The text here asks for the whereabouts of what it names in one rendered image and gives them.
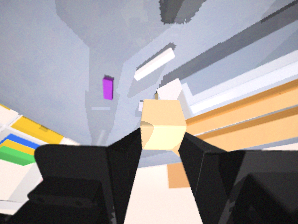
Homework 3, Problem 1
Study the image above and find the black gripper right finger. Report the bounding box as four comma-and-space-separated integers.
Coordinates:
178, 132, 298, 224

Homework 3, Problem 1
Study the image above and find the small purple block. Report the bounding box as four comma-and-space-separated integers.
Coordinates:
102, 77, 113, 100

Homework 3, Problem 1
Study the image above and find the clear-fronted box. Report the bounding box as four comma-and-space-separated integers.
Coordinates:
154, 20, 298, 151

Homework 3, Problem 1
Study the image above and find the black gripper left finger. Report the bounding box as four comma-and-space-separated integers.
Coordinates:
33, 127, 142, 224

